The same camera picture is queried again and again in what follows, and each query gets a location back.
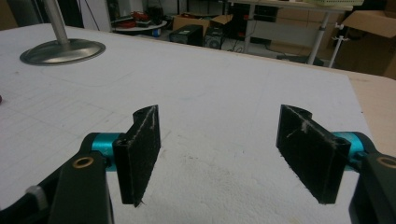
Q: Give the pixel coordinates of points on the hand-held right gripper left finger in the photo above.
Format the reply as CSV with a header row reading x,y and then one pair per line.
x,y
140,155

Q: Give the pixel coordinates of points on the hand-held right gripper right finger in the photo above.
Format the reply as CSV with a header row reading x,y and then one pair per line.
x,y
311,155

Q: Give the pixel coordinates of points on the black flat floor base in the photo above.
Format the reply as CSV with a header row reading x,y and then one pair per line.
x,y
299,59

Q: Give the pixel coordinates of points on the white metal rack stand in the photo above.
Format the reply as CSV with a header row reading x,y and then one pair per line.
x,y
337,43

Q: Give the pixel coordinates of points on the round white side table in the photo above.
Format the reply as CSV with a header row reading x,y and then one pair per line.
x,y
140,28

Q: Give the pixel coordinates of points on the large brown cardboard box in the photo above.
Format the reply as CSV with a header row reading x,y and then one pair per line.
x,y
370,40

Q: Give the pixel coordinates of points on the black computer case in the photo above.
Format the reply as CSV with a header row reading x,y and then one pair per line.
x,y
186,34

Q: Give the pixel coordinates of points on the metal stand with round base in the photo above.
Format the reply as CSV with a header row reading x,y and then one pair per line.
x,y
62,49

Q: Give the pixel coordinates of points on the black speaker box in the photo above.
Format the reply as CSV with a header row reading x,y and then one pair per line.
x,y
213,39

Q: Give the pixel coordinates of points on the red tool on side table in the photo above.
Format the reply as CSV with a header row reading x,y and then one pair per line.
x,y
139,15

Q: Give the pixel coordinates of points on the open brown cardboard box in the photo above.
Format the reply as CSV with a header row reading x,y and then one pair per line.
x,y
193,21

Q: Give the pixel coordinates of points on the white desk with metal legs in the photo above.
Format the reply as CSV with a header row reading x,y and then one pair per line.
x,y
289,9

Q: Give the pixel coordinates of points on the pale yellow basket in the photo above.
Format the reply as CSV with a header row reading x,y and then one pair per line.
x,y
334,2

